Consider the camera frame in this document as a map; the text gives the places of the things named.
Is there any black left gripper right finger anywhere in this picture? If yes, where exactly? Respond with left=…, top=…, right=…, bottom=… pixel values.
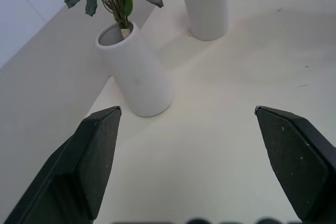
left=254, top=105, right=336, bottom=222

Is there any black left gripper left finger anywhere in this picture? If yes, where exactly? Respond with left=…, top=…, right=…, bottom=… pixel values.
left=3, top=105, right=122, bottom=224

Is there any white cylindrical vase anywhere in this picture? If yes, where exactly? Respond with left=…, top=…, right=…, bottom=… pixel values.
left=95, top=20, right=175, bottom=118

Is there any white bottle-shaped vase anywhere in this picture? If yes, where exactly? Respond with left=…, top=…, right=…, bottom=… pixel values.
left=182, top=0, right=229, bottom=41

